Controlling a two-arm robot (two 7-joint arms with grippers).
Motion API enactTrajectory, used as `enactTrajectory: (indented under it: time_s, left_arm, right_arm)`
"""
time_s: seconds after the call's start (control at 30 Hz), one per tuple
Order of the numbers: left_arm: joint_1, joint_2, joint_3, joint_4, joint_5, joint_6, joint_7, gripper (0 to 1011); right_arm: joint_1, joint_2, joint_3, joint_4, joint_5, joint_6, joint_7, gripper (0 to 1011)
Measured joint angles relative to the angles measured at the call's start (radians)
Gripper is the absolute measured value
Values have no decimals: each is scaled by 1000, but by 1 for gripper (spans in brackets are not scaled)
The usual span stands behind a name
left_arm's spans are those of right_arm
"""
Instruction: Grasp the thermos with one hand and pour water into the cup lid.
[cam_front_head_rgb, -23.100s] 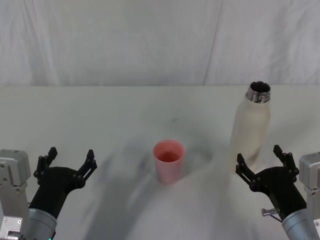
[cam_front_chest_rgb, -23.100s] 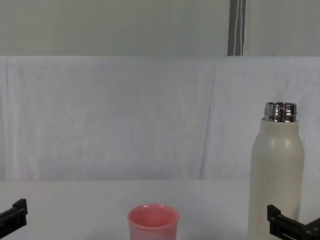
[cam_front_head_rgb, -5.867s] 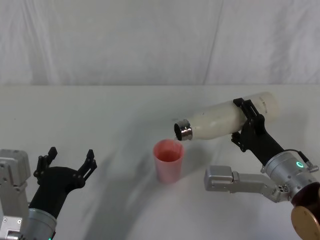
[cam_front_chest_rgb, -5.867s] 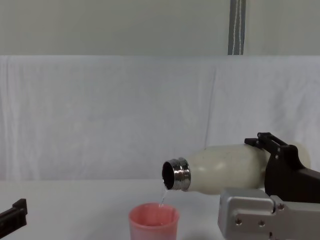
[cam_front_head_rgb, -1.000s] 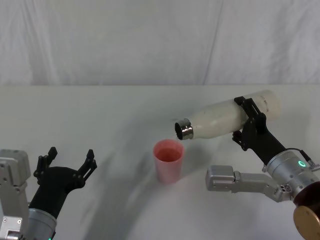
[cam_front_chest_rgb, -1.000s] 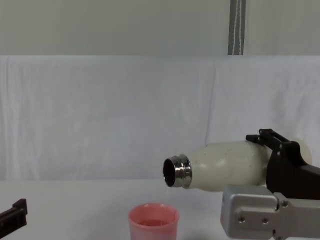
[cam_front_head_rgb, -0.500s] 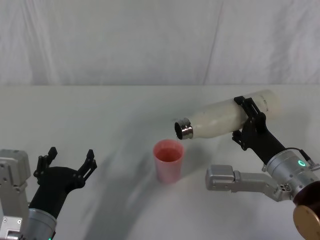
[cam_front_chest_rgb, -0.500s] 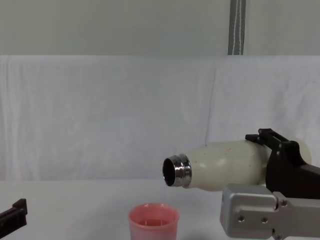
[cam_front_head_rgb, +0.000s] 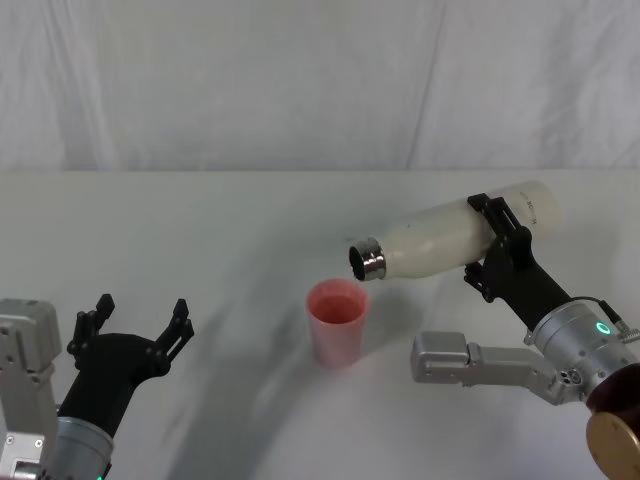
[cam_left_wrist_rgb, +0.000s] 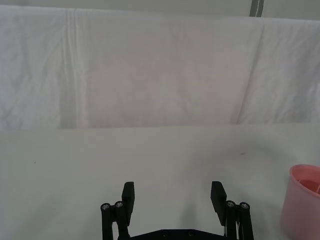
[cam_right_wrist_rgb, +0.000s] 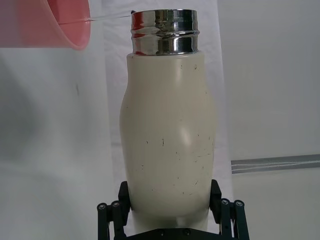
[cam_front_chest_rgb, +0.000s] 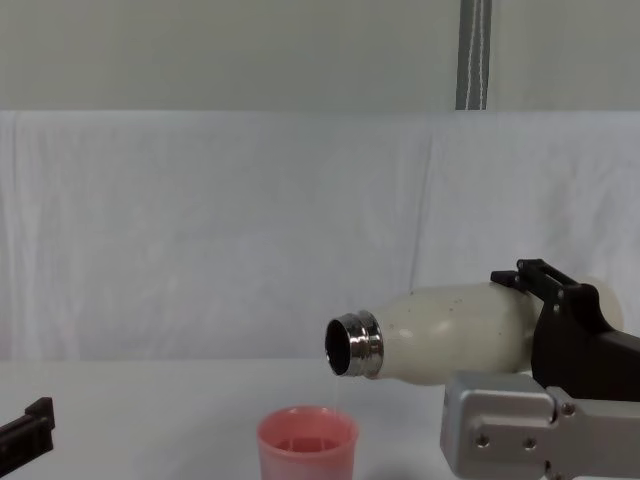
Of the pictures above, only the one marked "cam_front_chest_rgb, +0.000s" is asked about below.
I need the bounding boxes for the white table cloth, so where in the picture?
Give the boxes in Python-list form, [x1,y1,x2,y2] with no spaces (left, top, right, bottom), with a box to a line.
[0,357,640,480]

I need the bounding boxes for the cream vacuum bottle steel neck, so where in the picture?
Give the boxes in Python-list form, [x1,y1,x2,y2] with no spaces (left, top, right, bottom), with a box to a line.
[324,276,626,389]

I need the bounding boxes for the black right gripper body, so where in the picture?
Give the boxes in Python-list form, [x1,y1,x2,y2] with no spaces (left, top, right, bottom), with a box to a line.
[531,283,640,402]

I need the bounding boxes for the pink cup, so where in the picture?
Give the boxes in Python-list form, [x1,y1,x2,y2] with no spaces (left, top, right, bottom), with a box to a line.
[256,405,361,480]

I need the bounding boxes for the grey striped post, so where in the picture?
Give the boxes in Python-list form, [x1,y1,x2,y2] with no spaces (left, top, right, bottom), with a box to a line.
[454,0,493,112]

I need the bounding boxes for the white draped backdrop cloth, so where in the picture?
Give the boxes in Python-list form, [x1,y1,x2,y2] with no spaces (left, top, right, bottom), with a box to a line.
[0,108,640,363]

